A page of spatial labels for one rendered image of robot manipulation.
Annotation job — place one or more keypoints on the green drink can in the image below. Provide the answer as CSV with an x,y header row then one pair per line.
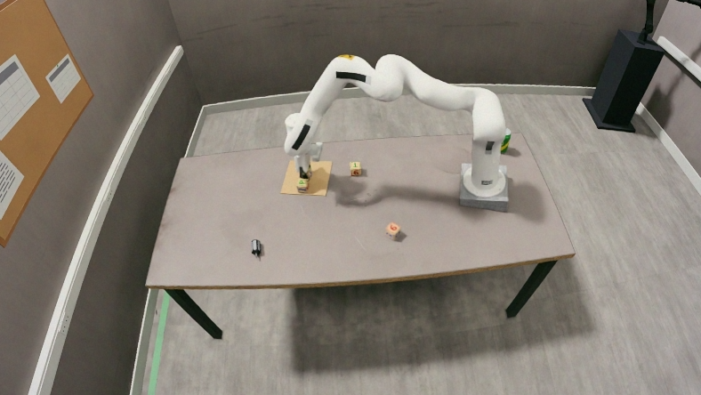
x,y
505,143

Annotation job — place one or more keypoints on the tan flat mat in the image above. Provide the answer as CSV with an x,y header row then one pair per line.
x,y
318,183

